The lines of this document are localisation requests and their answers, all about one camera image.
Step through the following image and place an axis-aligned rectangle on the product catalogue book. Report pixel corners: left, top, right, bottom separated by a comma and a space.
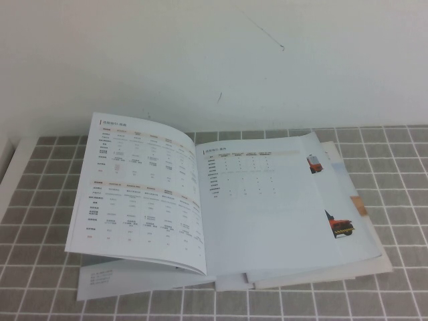
64, 112, 394, 301

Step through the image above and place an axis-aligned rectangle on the grey checked tablecloth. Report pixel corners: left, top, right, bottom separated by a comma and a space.
0, 124, 428, 321

